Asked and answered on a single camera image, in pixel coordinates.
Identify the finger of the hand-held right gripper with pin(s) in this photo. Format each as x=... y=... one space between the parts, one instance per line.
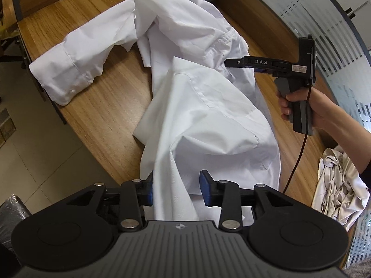
x=235 y=63

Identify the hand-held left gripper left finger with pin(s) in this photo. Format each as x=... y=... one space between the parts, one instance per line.
x=149 y=192

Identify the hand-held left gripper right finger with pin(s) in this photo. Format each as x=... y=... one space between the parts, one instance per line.
x=204 y=188

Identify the white dress shirt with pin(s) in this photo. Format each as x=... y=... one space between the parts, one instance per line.
x=203 y=115

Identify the person's right forearm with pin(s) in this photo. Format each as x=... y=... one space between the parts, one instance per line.
x=347 y=133

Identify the person's right hand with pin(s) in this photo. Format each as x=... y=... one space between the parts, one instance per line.
x=318 y=107

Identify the frosted striped glass partition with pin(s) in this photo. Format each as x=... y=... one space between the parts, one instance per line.
x=333 y=49

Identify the crumpled beige garment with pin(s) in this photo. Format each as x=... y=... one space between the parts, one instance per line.
x=342 y=185

